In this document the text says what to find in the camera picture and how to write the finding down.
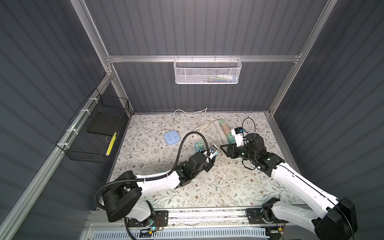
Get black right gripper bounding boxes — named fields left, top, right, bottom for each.
left=219, top=141, right=255, bottom=163

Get teal tower power strip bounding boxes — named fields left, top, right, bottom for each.
left=195, top=141, right=207, bottom=153

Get white multicolour power strip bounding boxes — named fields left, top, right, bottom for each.
left=214, top=119, right=236, bottom=144

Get light blue round socket hub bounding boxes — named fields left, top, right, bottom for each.
left=164, top=130, right=181, bottom=146

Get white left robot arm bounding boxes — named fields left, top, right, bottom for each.
left=101, top=150, right=217, bottom=227

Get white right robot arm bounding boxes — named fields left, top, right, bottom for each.
left=220, top=133, right=358, bottom=240

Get black foam pad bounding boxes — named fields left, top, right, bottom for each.
left=87, top=112, right=124, bottom=137

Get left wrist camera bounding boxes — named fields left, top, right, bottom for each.
left=207, top=145, right=219, bottom=160

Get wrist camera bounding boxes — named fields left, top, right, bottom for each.
left=207, top=145, right=219, bottom=160
left=231, top=127, right=245, bottom=147

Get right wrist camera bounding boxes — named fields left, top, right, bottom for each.
left=231, top=127, right=245, bottom=147

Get white bundled power cables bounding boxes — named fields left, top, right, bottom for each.
left=152, top=107, right=220, bottom=139

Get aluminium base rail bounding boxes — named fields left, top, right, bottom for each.
left=86, top=206, right=325, bottom=232

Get white wire mesh basket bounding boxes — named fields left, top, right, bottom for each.
left=173, top=58, right=242, bottom=85

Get black corrugated cable conduit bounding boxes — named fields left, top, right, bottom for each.
left=93, top=131, right=210, bottom=211

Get black wire wall basket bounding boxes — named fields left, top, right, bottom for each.
left=56, top=90, right=130, bottom=164

